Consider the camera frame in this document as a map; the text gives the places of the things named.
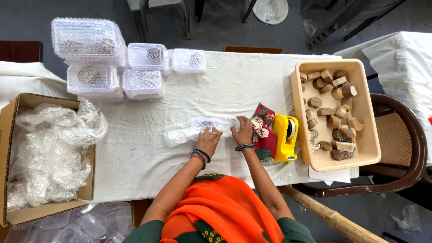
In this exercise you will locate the person's right hand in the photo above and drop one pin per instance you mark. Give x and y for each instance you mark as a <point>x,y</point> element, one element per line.
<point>244,133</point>

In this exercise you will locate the person's left hand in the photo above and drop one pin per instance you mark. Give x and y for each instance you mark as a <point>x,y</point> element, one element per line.
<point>206,143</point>

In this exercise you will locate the clear bubble wrap sheet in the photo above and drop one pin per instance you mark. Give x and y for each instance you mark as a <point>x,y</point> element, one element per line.
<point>184,131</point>

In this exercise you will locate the dark and red wrist bangles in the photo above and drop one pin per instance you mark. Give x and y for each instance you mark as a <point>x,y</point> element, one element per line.
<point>201,156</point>

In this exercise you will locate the wooden stamp block in wrap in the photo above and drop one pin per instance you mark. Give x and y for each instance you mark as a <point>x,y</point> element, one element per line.
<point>206,123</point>

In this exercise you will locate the red floral cloth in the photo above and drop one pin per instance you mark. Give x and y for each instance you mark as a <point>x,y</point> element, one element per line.
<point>265,135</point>

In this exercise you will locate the yellow tape dispenser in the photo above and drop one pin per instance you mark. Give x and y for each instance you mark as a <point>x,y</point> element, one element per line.
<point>283,140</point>

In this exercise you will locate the orange scarf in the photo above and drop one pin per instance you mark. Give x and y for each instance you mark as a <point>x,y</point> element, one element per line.
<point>219,209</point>

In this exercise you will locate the white table cloth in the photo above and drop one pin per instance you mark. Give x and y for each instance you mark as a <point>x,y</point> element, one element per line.
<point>141,162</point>

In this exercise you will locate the brown wooden board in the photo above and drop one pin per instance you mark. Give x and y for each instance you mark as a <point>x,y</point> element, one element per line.
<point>254,50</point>

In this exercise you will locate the small bubble-wrapped clear box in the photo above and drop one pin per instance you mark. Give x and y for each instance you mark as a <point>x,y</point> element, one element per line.
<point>188,60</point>

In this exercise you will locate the heap of wooden stamp blocks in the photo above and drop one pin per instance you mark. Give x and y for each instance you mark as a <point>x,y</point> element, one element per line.
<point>332,114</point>

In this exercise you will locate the white paper sheets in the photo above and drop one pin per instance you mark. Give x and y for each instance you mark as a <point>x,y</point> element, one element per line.
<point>332,176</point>

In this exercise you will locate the green garment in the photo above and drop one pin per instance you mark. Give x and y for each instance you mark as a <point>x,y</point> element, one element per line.
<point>297,233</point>

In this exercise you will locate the bamboo pole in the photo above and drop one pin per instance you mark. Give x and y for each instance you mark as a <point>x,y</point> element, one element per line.
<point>330,217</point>

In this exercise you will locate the beige plastic tray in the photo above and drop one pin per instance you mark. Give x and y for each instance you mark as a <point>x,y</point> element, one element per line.
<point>366,135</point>

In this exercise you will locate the white round bucket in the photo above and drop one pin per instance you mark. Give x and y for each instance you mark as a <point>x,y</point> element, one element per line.
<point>270,10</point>

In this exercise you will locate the grey chair legs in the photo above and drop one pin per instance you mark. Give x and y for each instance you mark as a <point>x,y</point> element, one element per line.
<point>162,13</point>

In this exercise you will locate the black metal rack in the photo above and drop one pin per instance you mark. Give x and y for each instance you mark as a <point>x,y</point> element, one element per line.
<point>344,20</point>

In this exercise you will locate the heap of clear plastic boxes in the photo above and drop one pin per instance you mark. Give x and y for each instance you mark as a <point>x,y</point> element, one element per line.
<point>77,226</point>

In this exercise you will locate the large bubble-wrapped clear box stack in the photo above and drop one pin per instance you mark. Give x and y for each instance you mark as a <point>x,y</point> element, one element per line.
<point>87,40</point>

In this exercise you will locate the brown plastic chair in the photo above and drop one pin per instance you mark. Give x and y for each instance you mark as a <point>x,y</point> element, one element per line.
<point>401,148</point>

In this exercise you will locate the cardboard box of bubble wrap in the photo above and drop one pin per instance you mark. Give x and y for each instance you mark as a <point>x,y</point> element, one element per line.
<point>44,152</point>

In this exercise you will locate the crumpled clear plastic scrap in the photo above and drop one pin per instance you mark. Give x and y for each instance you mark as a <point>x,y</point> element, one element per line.
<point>408,217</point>

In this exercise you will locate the white cloth sheet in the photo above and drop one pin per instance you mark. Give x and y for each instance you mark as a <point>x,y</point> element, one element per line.
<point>23,79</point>

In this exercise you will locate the dark brown wooden furniture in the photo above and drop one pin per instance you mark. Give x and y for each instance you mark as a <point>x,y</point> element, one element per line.
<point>20,51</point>

